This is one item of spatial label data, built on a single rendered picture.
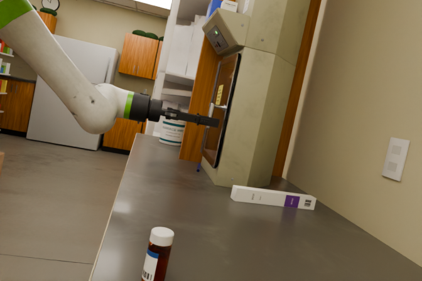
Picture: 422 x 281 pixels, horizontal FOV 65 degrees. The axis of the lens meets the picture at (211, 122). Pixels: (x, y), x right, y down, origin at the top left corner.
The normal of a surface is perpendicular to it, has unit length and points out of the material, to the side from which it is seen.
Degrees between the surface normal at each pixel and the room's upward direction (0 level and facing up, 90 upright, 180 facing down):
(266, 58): 90
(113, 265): 0
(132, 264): 0
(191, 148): 90
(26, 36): 100
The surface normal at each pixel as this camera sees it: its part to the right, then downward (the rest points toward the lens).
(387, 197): -0.96, -0.19
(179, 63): -0.24, 0.05
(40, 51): 0.48, 0.20
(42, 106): 0.18, 0.09
